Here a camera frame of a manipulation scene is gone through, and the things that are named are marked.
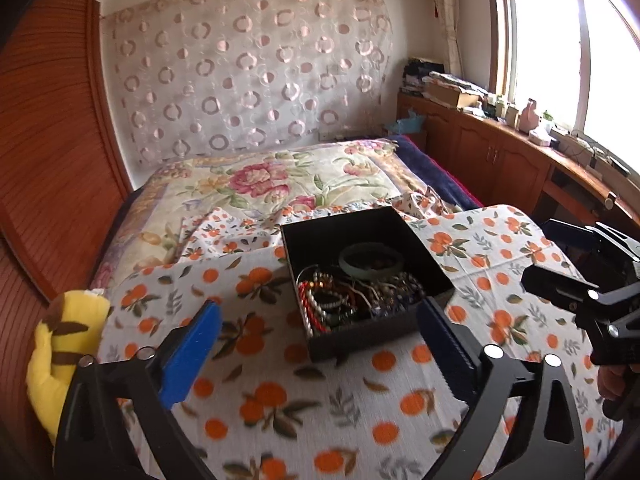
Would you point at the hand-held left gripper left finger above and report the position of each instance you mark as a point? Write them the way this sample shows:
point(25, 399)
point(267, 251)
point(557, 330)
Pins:
point(192, 355)

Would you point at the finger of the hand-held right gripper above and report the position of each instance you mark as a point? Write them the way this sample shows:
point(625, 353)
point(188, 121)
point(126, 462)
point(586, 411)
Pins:
point(555, 282)
point(585, 237)

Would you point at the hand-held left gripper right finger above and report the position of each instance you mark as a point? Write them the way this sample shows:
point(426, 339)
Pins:
point(445, 350)

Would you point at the pile of jewelry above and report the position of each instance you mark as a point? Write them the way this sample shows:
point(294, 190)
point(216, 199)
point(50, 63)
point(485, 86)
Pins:
point(380, 295)

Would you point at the black jewelry box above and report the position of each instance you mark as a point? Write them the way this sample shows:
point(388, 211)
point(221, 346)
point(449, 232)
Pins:
point(320, 240)

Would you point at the person's right hand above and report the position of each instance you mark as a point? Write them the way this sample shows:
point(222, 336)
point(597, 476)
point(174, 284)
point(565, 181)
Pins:
point(612, 382)

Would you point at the white power strip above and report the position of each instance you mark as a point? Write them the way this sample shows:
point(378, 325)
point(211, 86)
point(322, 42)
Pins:
point(585, 150)

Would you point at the orange print bed sheet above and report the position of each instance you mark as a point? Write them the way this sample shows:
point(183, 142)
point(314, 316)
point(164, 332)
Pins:
point(300, 410)

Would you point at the green bangle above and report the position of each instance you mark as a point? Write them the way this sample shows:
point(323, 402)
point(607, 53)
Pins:
point(350, 266)

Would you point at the yellow plush toy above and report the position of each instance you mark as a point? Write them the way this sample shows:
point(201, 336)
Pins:
point(60, 340)

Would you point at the brown wooden cabinet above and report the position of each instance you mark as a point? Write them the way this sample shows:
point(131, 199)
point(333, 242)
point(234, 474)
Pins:
point(480, 150)

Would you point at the dark blue blanket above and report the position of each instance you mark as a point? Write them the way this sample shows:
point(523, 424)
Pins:
point(435, 170)

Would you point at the floral quilt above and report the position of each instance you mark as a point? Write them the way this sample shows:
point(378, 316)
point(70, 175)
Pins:
point(260, 180)

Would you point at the cardboard box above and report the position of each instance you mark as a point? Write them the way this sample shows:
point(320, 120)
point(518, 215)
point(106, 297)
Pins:
point(452, 94)

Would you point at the wooden framed window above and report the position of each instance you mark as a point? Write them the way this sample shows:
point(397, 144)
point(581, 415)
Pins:
point(540, 35)

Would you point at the teal crumpled bag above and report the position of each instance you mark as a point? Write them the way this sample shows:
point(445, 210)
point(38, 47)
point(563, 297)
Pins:
point(407, 121)

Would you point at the pile of clutter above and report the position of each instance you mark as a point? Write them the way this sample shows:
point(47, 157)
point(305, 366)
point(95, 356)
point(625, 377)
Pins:
point(420, 75)

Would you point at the brown wooden wardrobe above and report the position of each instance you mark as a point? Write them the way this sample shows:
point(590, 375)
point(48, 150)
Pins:
point(50, 135)

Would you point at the beige lace window curtain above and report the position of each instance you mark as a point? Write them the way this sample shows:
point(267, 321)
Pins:
point(447, 10)

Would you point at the circle patterned wall curtain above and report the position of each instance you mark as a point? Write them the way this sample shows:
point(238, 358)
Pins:
point(240, 70)

